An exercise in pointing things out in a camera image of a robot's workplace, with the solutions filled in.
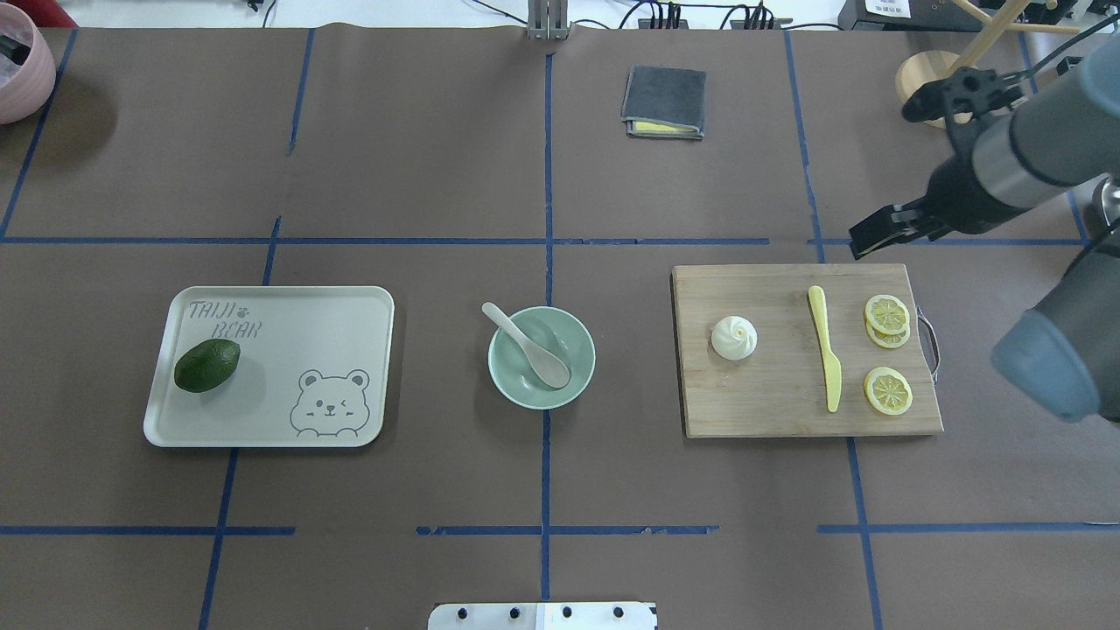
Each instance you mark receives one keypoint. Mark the mint green bowl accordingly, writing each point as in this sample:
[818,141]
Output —
[559,332]

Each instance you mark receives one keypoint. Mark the lemon slice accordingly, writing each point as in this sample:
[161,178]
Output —
[887,315]
[885,340]
[888,392]

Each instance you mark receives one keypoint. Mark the cream bear tray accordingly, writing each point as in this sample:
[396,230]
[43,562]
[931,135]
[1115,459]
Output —
[313,370]

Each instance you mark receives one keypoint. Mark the wooden mug tree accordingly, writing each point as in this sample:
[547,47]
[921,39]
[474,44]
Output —
[930,66]

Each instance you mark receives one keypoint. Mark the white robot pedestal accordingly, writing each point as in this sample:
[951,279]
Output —
[545,615]

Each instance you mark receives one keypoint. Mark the grey folded cloth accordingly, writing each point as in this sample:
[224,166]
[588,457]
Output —
[664,102]

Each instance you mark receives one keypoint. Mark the wooden cutting board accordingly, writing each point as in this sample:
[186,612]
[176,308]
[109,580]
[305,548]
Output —
[779,391]

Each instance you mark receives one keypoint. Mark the white steamed bun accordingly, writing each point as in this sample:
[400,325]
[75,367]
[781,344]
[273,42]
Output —
[734,338]

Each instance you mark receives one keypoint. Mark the white ceramic spoon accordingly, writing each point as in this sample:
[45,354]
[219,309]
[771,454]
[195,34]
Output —
[548,368]

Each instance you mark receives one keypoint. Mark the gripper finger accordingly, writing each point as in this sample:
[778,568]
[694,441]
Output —
[930,229]
[887,226]

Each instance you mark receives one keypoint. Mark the steel scoop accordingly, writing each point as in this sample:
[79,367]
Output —
[1103,210]

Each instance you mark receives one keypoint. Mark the yellow plastic knife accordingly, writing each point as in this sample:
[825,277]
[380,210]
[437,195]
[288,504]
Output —
[831,366]

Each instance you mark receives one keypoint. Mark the aluminium frame post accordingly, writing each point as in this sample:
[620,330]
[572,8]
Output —
[548,20]

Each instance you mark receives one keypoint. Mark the pink ice bowl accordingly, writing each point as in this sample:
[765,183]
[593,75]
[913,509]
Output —
[28,71]

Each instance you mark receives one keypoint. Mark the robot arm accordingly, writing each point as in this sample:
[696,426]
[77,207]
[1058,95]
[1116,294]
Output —
[1012,153]

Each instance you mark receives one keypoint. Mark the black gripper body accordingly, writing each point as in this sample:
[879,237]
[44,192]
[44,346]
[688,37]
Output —
[955,198]

